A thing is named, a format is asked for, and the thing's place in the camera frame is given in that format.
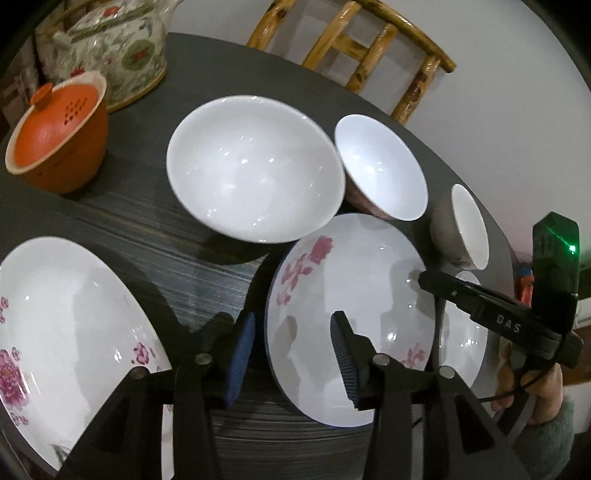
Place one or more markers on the pink striped curtain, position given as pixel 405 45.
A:
pixel 23 92

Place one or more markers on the person's right hand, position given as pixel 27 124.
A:
pixel 547 392

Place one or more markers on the floral ceramic teapot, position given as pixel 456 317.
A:
pixel 120 55

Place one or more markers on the pink floral white plate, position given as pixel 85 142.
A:
pixel 369 277

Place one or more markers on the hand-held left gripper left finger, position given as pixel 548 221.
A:
pixel 240 357

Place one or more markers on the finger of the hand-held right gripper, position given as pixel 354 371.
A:
pixel 489 311

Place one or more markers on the large floral white plate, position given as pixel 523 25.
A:
pixel 64 323

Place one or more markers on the white bowl pink patterned exterior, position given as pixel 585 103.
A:
pixel 383 166

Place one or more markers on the bamboo chair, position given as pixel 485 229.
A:
pixel 351 44

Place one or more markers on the person's right forearm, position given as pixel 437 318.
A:
pixel 551 447

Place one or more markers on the orange lidded tea cup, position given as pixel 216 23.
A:
pixel 60 134

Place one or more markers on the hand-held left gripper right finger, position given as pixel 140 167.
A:
pixel 344 362

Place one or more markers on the small white cup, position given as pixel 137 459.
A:
pixel 466 226

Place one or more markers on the small white plate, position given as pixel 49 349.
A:
pixel 464 337

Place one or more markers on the large white bowl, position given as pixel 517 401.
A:
pixel 254 170

